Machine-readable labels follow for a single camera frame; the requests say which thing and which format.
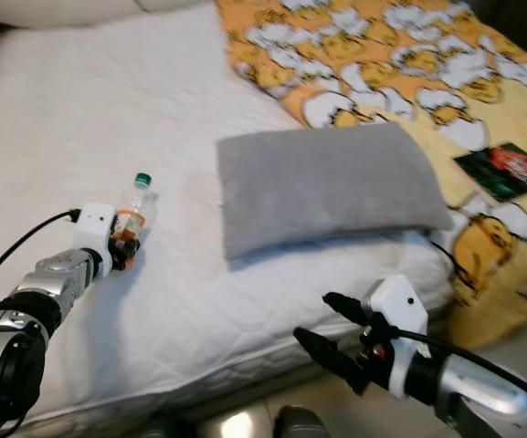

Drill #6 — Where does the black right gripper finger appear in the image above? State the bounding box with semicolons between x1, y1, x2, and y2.
293;327;370;395
321;291;382;332

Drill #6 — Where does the clear plastic bottle green cap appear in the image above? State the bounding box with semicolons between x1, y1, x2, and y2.
114;172;158;244

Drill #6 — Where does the grey pillow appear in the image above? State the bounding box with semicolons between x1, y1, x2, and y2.
216;122;455;262

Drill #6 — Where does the orange cartoon print blanket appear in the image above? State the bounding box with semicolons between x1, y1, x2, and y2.
213;0;527;353

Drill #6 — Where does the dark right robot foot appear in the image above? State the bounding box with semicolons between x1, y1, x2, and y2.
270;406;333;438

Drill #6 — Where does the white quilted mattress pad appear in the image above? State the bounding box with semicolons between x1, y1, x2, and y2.
0;5;458;428

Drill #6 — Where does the beige bolster pillow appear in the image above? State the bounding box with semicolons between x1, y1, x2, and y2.
0;0;220;29

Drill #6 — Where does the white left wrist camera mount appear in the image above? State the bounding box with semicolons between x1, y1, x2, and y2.
73;203;118;276

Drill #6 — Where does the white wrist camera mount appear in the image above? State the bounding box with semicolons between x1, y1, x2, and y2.
73;203;118;276
362;274;430;400

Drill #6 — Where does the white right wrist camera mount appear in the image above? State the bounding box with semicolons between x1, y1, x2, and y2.
362;274;430;400

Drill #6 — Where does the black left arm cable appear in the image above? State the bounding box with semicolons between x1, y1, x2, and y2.
0;209;82;307

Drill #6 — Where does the thin black loose cable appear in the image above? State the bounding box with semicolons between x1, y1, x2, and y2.
427;232;480;285

